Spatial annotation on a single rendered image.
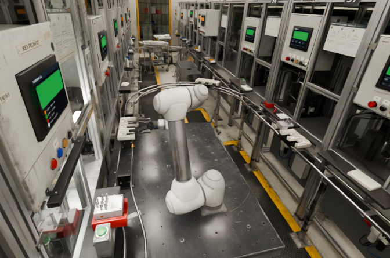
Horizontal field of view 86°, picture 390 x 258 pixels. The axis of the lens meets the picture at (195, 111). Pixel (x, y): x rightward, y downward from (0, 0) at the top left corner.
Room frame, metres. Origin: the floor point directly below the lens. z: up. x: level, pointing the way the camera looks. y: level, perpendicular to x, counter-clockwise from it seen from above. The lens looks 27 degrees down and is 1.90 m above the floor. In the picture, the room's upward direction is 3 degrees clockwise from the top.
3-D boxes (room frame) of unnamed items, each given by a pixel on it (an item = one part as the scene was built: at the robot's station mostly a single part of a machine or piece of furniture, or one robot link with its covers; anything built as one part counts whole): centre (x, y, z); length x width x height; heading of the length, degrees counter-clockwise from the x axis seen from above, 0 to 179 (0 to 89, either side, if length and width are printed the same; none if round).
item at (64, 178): (0.59, 0.45, 1.37); 0.36 x 0.04 x 0.04; 15
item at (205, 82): (3.14, -0.17, 0.84); 0.37 x 0.14 x 0.10; 73
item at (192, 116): (3.44, -0.04, 0.01); 1.00 x 0.55 x 0.01; 15
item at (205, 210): (1.04, -0.14, 0.71); 0.22 x 0.18 x 0.06; 15
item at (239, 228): (1.34, 0.14, 0.66); 1.50 x 1.06 x 0.04; 15
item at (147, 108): (5.63, 1.33, 0.01); 5.85 x 0.59 x 0.01; 15
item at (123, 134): (1.67, 0.62, 0.84); 0.36 x 0.14 x 0.10; 15
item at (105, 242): (0.55, 0.38, 0.97); 0.08 x 0.08 x 0.12; 15
